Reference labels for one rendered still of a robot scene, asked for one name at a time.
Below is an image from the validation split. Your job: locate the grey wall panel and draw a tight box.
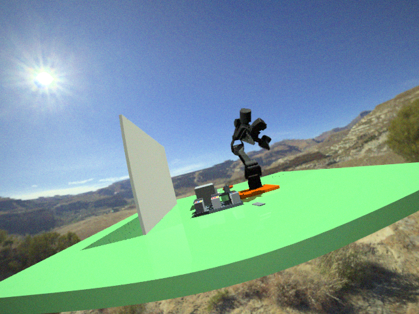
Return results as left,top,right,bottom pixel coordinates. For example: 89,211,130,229
119,115,177,235

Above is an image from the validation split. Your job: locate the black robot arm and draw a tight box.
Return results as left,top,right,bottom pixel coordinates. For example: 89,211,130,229
230,108,266,190

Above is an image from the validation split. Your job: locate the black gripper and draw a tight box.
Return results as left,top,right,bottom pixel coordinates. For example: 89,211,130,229
236,126,271,150

